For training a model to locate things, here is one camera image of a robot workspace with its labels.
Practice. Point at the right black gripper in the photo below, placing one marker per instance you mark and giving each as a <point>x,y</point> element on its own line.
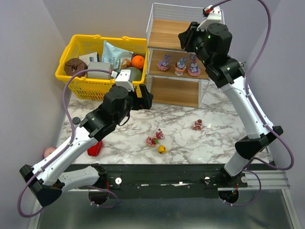
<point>186,38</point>

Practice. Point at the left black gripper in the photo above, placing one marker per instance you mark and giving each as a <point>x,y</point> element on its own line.
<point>145,97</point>

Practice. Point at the large purple bunny toy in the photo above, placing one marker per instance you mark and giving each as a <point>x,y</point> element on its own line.
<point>194,69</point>

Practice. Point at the yellow duck toy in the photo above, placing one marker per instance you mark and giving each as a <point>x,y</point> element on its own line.
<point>162,149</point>

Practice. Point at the red white figure toy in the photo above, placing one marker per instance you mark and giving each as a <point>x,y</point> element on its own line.
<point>198,125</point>

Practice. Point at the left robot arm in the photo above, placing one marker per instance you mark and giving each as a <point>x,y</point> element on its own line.
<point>48,179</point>

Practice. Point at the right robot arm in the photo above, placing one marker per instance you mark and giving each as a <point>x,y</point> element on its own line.
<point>211,46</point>

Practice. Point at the green melon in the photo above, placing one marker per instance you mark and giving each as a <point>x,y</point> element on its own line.
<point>136,74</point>

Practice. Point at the pink bear toy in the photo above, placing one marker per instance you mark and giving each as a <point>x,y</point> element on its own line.
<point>159,134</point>

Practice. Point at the orange fruit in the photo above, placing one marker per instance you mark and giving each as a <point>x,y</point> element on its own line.
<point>138,61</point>

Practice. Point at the brown onion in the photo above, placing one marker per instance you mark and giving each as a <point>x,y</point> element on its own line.
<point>126,63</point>

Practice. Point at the blue snack bag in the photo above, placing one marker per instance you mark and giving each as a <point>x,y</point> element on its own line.
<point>114,55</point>

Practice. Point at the white blue box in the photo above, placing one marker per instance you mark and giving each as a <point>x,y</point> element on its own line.
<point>91,57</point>

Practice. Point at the red bell pepper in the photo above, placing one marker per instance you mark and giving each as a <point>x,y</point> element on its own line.
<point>95,150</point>

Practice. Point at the white plastic bottle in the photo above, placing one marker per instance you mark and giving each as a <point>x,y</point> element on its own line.
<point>76,121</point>

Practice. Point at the brown chocolate donut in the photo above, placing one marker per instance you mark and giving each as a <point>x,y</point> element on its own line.
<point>74,66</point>

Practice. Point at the yellow plastic basket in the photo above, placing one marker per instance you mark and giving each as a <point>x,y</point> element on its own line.
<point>80,44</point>

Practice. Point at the pink ball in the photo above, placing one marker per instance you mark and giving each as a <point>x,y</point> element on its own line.
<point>48,151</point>

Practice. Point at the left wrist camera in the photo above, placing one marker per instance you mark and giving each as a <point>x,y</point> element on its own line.
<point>124,79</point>

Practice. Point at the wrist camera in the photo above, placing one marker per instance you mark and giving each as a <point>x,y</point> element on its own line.
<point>124,79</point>
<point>212,14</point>

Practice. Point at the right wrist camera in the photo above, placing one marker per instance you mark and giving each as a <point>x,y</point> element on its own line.
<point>212,14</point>

